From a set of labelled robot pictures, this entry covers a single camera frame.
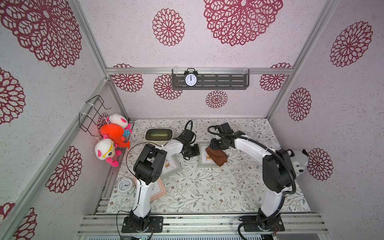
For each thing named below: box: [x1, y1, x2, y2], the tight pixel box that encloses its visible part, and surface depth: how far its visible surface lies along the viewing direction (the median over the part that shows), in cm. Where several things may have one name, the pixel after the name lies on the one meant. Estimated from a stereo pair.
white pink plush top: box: [106, 113, 132, 130], surface depth 97 cm
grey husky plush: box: [288, 148, 309, 177], surface depth 78 cm
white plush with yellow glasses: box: [95, 138, 122, 167], surface depth 82 cm
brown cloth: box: [205, 146, 229, 167], surface depth 96 cm
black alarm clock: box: [184, 67, 199, 88], surface depth 92 cm
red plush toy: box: [100, 123, 131, 149], surface depth 91 cm
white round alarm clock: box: [117, 177, 136, 196], surface depth 84 cm
